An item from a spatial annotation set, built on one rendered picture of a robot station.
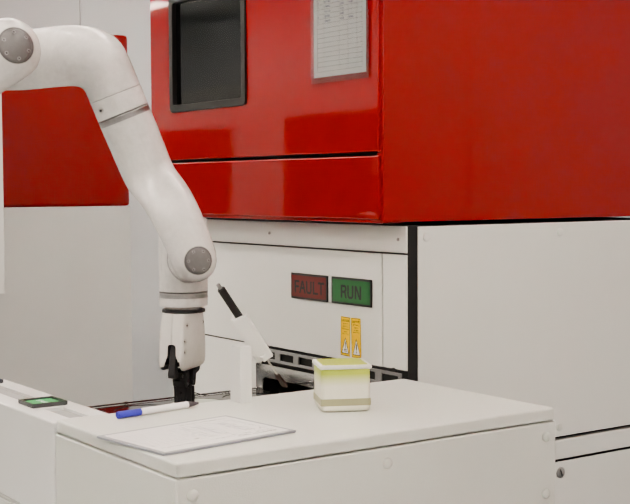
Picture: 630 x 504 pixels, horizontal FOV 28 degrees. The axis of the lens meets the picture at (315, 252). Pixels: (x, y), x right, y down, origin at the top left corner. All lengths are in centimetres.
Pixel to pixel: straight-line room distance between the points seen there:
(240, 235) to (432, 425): 92
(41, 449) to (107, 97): 62
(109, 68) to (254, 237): 53
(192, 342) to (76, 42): 54
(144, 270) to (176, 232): 407
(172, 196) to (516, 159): 62
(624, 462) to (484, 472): 78
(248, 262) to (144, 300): 367
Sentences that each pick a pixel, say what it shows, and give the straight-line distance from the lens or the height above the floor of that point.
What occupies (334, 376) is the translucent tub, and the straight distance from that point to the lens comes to 179.
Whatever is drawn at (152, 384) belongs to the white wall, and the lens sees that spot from 613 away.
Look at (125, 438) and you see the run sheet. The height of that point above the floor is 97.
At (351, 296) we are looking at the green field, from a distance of 221.
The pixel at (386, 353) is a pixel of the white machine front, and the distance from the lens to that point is 215.
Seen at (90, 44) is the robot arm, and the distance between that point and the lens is 212.
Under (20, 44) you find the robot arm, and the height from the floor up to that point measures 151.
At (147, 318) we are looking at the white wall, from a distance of 613.
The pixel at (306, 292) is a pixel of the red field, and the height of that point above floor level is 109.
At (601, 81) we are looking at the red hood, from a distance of 242.
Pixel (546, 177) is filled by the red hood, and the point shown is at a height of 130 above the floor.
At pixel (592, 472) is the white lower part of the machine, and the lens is 245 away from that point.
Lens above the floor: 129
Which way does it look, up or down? 3 degrees down
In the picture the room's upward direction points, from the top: straight up
